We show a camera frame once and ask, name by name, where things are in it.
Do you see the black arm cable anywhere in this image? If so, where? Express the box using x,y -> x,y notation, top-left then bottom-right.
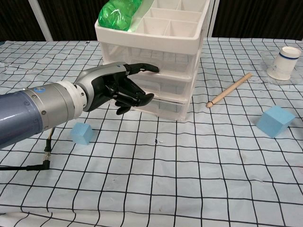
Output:
0,127 -> 55,171

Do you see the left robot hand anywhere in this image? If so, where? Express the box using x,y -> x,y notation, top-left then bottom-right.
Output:
75,61 -> 160,116

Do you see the white compartment tray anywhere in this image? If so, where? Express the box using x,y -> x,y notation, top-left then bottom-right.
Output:
95,0 -> 211,122

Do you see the large blue foam cube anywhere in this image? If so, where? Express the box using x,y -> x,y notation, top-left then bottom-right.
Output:
256,105 -> 296,139

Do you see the white partition post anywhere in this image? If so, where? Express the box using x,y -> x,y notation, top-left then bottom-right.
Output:
207,0 -> 220,38
28,0 -> 54,41

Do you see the checked tablecloth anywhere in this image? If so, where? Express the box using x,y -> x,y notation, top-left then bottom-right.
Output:
0,36 -> 303,227

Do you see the green plastic bottle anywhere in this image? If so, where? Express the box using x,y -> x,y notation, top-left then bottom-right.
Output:
98,0 -> 145,32

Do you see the white paper cup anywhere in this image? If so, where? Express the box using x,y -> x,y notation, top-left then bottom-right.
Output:
267,46 -> 302,81

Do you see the clear plastic tray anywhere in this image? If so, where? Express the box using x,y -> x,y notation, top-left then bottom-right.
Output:
260,49 -> 303,86

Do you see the small blue foam cube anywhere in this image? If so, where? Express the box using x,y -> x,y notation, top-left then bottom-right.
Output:
69,122 -> 92,145

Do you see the wooden stick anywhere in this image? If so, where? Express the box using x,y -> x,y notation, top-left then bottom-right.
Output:
205,72 -> 253,109

